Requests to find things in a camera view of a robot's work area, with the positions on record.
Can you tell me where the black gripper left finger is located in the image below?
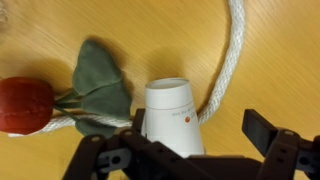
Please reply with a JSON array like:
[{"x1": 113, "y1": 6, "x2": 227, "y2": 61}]
[{"x1": 62, "y1": 108, "x2": 214, "y2": 180}]

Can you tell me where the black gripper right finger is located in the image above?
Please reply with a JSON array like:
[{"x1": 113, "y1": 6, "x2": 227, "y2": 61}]
[{"x1": 241, "y1": 108, "x2": 320, "y2": 180}]

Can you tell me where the white paper cup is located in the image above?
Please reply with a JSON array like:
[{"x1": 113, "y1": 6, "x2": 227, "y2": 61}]
[{"x1": 143, "y1": 77, "x2": 206, "y2": 158}]

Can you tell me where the red fabric tulip flower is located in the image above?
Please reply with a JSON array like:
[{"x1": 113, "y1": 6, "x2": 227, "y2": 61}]
[{"x1": 0, "y1": 39, "x2": 133, "y2": 138}]

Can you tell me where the white braided rope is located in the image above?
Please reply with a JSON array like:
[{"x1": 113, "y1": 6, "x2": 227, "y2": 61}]
[{"x1": 8, "y1": 0, "x2": 247, "y2": 138}]

